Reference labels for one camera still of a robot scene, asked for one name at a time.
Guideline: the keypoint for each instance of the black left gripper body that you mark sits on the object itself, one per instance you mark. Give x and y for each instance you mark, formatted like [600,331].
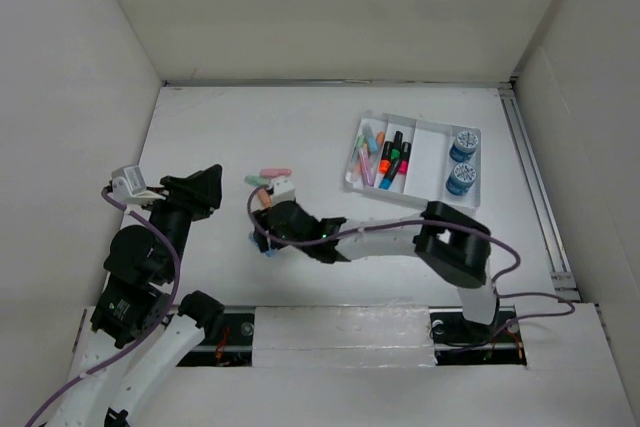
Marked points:
[176,210]

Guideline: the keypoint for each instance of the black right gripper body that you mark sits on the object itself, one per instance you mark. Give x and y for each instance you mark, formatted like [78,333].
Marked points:
[264,223]

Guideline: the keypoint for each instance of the pastel blue short highlighter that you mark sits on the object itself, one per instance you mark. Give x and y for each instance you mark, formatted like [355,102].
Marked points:
[261,243]

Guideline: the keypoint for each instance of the pastel green clear highlighter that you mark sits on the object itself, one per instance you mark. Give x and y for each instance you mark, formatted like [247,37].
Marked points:
[354,163]

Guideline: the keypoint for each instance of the pastel purple highlighter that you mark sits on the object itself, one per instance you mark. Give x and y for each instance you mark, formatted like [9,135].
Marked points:
[366,171]

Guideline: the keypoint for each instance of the black blue highlighter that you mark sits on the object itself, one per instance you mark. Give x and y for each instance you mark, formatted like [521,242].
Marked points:
[390,174]

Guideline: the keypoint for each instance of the black orange highlighter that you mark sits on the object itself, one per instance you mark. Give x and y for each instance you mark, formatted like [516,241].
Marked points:
[385,160]

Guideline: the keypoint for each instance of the pastel blue clear highlighter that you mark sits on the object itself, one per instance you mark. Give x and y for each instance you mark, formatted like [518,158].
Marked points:
[370,138]

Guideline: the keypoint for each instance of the pastel orange clear highlighter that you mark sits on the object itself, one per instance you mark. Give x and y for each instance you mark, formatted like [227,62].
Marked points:
[380,139]

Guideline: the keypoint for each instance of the black pink highlighter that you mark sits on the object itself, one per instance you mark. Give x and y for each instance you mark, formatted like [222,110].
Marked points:
[405,154]

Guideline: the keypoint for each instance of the black green highlighter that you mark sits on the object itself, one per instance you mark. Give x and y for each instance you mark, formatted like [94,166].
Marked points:
[396,146]

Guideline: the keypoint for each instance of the blue tape roll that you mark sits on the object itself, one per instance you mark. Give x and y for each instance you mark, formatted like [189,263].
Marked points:
[461,179]
[464,145]

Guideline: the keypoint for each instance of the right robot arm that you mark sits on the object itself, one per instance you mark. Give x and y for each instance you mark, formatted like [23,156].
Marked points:
[455,246]

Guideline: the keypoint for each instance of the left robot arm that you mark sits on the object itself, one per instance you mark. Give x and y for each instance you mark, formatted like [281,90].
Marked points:
[135,339]

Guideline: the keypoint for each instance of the pastel orange short highlighter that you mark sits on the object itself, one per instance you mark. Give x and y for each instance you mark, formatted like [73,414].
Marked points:
[264,198]

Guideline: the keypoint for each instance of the pastel green short highlighter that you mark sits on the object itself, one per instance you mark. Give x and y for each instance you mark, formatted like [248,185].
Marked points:
[257,181]

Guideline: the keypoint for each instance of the pastel pink highlighter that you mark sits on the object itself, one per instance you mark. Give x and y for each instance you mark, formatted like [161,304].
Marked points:
[275,172]

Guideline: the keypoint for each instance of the white divided organizer tray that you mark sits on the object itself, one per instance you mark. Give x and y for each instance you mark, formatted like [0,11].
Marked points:
[429,165]

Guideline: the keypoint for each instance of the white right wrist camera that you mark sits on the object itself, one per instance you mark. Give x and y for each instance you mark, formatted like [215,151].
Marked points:
[281,190]

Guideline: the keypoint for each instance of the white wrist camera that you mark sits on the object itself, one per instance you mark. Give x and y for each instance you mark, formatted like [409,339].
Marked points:
[281,190]
[128,185]

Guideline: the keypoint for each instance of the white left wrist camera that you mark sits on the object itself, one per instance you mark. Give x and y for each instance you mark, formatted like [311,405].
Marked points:
[128,185]

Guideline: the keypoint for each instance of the aluminium rail back edge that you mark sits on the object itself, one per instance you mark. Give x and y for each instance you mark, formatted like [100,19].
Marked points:
[188,83]

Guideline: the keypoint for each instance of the aluminium rail right side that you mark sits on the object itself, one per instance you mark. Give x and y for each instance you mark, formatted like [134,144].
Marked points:
[559,265]

